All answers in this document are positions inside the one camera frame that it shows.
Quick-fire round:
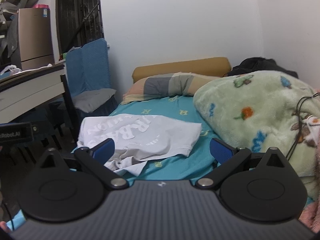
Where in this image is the teal bed sheet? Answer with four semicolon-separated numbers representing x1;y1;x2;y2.
7;95;313;233

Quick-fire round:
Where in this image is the grey seat cushion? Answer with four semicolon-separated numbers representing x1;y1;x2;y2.
72;88;116;113

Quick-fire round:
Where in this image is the mustard yellow headboard cushion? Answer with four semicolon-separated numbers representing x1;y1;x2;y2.
132;57;232;83

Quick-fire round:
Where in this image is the striped pillow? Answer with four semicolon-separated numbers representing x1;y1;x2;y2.
121;72;218;105

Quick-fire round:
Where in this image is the green fleece blanket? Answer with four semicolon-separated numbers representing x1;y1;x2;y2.
193;70;319;199

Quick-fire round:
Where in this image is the dark window grille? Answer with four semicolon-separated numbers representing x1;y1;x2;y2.
56;0;104;54

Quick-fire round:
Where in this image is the white table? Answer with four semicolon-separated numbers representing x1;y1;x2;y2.
0;63;65;124

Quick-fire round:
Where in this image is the gold refrigerator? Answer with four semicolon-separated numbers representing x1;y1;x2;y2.
8;8;54;70

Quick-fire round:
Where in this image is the black clothing pile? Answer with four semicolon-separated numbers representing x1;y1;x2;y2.
224;57;299;79

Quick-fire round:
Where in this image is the blue covered chair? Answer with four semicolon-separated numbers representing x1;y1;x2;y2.
66;38;118;117

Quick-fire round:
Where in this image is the white printed t-shirt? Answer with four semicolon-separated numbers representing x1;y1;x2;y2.
77;114;202;176

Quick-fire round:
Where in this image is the black cable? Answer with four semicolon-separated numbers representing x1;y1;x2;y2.
286;92;320;162

